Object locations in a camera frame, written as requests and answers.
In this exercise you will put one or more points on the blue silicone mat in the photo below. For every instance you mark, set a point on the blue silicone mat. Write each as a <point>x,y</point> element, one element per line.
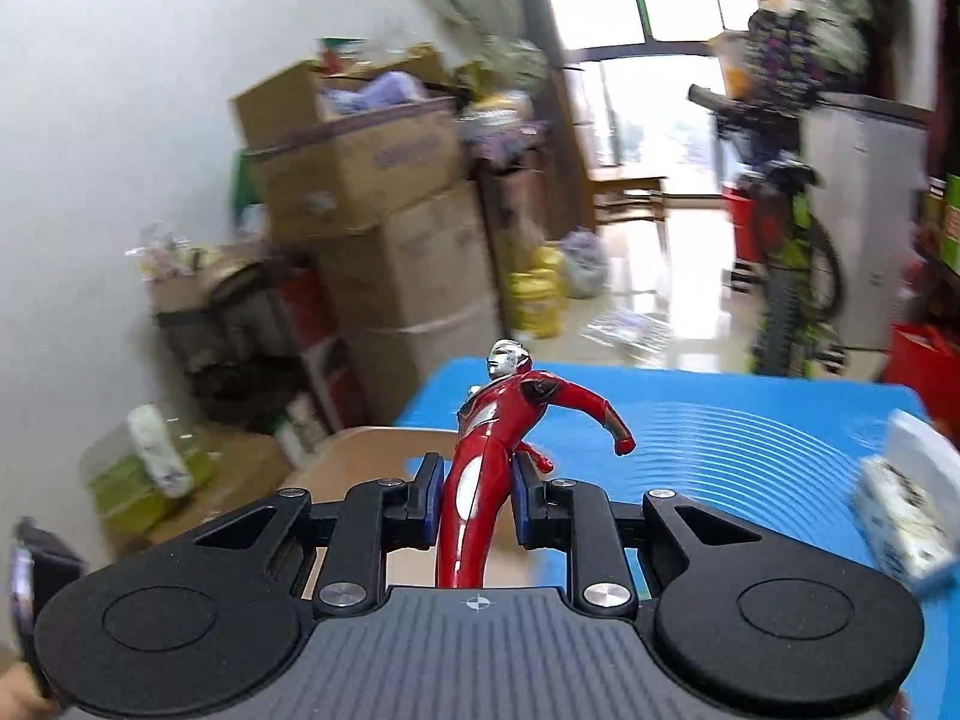
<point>712,427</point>

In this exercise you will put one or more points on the white cabinet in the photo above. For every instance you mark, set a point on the white cabinet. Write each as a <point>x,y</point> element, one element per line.
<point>862,225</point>

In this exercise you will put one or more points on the grey plastic bag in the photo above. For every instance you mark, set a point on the grey plastic bag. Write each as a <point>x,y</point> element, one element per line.
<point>585,262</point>

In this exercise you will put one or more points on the clear plastic wrapper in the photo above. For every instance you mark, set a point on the clear plastic wrapper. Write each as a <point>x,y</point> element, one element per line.
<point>630,334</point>

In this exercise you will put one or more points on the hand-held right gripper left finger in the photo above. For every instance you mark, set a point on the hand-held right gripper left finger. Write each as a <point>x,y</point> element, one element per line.
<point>427,499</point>

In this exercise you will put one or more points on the red basket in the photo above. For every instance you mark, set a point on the red basket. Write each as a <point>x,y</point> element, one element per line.
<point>926,375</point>

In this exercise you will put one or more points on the yellow plastic jug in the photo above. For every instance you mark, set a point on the yellow plastic jug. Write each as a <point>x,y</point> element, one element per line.
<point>536,300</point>

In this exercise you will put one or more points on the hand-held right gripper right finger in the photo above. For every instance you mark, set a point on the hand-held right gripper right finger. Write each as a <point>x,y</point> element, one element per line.
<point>525,514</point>

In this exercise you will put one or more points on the floral cloth bundle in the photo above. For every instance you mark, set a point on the floral cloth bundle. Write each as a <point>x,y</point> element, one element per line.
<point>795,52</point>

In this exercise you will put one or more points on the open cardboard box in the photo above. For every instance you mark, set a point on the open cardboard box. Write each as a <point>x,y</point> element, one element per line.
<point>352,165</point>

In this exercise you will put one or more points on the red white appliance box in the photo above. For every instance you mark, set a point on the red white appliance box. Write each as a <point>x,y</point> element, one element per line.
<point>322,367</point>

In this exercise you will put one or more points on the red bucket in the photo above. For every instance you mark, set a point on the red bucket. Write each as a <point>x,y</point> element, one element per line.
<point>750,229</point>

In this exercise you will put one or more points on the flat brown cardboard box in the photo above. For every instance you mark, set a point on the flat brown cardboard box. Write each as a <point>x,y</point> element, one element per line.
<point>240,465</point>

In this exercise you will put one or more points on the beige plastic bin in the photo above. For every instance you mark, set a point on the beige plastic bin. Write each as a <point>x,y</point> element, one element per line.
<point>360,457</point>

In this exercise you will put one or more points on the black shelf rack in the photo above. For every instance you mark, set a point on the black shelf rack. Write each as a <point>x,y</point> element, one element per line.
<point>225,345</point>

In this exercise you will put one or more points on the green black bicycle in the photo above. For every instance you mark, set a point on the green black bicycle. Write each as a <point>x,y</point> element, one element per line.
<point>787,300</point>

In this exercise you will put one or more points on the green clear plastic container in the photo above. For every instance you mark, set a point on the green clear plastic container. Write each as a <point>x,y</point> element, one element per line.
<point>120,487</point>

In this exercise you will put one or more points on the white tissue pack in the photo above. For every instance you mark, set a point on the white tissue pack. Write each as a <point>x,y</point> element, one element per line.
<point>900,510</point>

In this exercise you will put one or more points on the red silver action figure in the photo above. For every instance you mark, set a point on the red silver action figure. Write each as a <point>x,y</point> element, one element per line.
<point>469,480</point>

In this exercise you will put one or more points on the white patterned packet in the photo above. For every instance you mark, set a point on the white patterned packet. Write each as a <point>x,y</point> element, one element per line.
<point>161,454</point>

